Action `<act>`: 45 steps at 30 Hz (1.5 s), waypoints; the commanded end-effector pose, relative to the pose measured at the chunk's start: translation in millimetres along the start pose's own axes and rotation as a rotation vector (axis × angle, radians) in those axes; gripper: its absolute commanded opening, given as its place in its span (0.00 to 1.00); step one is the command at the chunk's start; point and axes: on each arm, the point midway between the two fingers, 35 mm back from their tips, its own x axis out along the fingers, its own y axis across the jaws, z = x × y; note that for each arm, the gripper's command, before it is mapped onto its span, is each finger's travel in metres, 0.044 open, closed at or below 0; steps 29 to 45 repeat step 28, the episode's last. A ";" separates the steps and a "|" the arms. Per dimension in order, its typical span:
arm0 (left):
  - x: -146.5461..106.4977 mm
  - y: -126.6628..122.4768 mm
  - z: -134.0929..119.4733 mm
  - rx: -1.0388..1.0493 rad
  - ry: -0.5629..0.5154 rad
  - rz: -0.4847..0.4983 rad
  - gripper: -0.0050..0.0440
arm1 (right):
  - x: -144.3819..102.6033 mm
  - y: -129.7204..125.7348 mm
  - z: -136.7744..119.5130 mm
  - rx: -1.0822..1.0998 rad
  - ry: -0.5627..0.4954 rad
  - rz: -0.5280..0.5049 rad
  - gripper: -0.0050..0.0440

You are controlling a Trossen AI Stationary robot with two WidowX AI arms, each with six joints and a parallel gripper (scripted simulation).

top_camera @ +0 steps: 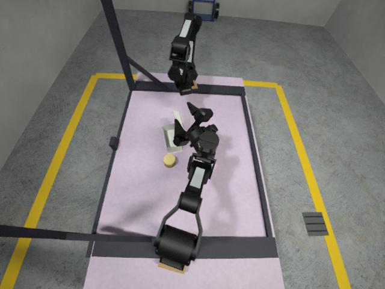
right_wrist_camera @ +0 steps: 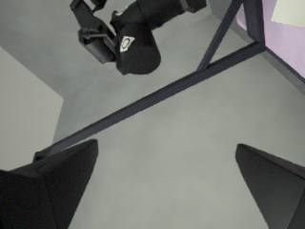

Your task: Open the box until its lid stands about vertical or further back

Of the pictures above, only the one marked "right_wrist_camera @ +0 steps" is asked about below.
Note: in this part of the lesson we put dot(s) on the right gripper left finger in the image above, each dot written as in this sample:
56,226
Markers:
46,193

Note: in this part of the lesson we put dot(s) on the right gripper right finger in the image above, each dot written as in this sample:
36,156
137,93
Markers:
276,184

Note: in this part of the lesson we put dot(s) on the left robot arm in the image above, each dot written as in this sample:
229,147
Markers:
134,44

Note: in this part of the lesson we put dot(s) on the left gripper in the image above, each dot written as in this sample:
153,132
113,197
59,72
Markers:
159,12

